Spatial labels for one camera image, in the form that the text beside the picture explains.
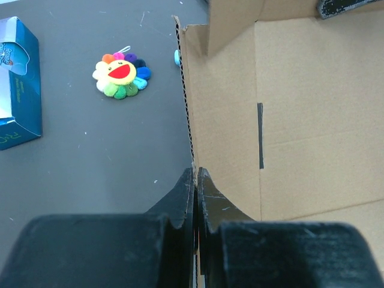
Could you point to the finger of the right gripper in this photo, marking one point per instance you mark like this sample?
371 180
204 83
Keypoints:
330 8

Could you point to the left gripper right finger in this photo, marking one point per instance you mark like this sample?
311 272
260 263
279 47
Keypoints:
237 251

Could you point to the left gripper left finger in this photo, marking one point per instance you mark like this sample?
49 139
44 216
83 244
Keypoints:
152 249

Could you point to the brown cardboard box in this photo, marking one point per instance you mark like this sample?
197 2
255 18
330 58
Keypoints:
285 111

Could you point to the blue toothpaste box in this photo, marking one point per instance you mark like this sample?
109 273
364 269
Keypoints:
21 113

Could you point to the rainbow flower plush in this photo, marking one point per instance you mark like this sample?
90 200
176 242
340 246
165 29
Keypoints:
121 74

